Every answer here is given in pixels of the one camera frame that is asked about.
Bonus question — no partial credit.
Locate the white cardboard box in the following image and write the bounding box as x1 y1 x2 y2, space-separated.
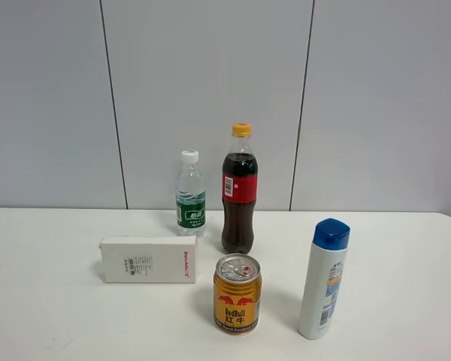
99 235 198 284

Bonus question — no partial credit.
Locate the cola bottle yellow cap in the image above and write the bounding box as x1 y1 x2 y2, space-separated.
221 123 259 254

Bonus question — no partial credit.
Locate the clear water bottle green label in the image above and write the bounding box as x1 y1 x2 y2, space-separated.
176 150 206 237

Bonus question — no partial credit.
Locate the gold Red Bull can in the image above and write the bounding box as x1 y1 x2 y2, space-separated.
213 253 262 335

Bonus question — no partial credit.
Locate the white shampoo bottle blue cap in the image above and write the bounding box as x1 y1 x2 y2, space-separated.
298 218 350 340

